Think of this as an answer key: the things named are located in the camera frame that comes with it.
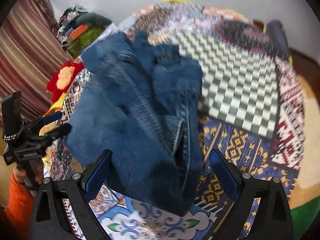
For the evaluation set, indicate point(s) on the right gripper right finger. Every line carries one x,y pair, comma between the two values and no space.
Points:
239,188

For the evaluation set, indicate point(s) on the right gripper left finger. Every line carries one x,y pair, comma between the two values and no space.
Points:
84,187

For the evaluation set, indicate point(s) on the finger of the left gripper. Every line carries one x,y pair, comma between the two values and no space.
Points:
58,132
45,120

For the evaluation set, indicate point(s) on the blue denim jacket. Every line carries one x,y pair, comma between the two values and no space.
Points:
141,103

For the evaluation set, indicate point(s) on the orange jacket sleeve forearm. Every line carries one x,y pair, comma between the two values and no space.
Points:
16,217

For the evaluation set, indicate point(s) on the person's left hand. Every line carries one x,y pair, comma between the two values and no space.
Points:
19,172

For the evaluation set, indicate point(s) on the yellow garment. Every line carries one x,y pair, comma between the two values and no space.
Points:
57,106

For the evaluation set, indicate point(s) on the red plush toy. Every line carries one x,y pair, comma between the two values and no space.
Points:
63,78

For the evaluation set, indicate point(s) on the striped maroon curtain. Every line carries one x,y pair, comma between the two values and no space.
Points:
30,54

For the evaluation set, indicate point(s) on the green patterned storage box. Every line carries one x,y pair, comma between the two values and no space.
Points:
84,40

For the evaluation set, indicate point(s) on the orange shoe box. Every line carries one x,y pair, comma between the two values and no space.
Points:
78,31

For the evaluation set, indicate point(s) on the clutter pile on box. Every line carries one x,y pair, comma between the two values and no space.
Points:
67,22

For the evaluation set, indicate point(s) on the white cloth on bed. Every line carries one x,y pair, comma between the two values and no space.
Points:
109,30

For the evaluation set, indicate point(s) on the grey pillow on pile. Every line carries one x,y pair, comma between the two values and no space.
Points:
92,18

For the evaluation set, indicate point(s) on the dark blue bag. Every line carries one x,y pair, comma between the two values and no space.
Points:
276,32

